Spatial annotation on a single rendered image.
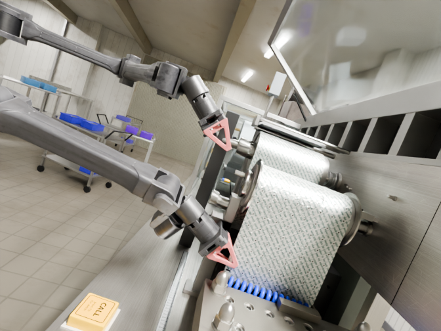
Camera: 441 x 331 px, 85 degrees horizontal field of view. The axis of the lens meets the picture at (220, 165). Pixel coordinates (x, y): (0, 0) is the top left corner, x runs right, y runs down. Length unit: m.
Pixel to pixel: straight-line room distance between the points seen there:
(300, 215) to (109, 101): 9.44
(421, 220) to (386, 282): 0.15
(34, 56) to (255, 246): 10.74
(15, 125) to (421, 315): 0.82
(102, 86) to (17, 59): 2.84
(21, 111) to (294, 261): 0.66
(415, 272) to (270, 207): 0.30
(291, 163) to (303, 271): 0.34
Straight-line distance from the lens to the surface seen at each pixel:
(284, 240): 0.62
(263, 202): 0.58
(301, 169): 0.83
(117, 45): 10.08
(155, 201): 0.52
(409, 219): 0.67
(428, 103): 0.79
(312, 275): 0.68
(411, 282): 0.63
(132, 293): 0.71
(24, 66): 11.15
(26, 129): 0.59
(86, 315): 0.61
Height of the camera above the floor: 1.34
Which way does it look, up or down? 6 degrees down
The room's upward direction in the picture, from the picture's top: 20 degrees clockwise
